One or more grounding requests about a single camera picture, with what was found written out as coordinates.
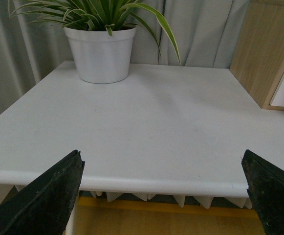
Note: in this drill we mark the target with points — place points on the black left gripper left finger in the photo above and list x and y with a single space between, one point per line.
44 206

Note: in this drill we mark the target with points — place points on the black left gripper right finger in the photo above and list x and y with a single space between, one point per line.
266 191

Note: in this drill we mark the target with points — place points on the wooden drawer cabinet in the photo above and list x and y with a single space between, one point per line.
258 61

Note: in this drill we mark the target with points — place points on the yellow floor tape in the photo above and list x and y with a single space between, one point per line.
164 207

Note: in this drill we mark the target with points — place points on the white plant pot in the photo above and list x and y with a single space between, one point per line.
100 58

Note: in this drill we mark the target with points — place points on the green spider plant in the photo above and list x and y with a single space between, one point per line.
93 15

